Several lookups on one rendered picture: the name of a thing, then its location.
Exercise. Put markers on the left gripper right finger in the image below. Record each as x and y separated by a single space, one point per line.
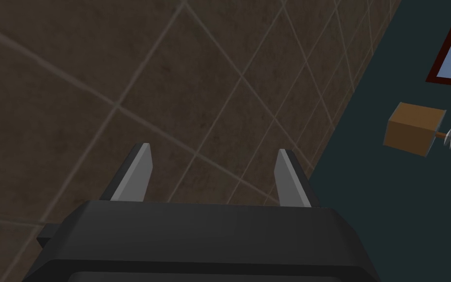
291 183

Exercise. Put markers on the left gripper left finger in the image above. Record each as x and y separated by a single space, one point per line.
133 179

